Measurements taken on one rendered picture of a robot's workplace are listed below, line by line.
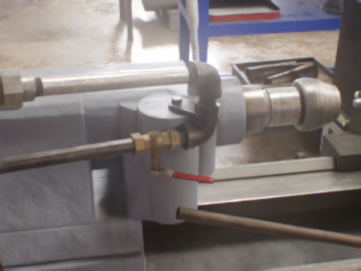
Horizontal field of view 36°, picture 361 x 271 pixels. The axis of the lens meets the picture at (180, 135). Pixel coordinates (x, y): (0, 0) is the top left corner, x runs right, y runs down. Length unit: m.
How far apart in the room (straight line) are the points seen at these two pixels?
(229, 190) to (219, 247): 0.12
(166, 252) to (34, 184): 0.42
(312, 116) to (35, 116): 0.43
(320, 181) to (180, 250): 0.33
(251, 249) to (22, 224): 0.53
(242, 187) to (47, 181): 0.49
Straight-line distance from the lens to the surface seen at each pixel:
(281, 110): 0.90
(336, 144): 1.29
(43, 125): 0.80
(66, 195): 0.83
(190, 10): 0.82
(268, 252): 1.19
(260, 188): 1.17
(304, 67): 3.19
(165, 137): 0.71
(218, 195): 1.14
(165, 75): 0.67
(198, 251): 1.17
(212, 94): 0.71
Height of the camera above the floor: 1.49
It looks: 29 degrees down
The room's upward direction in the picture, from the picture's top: straight up
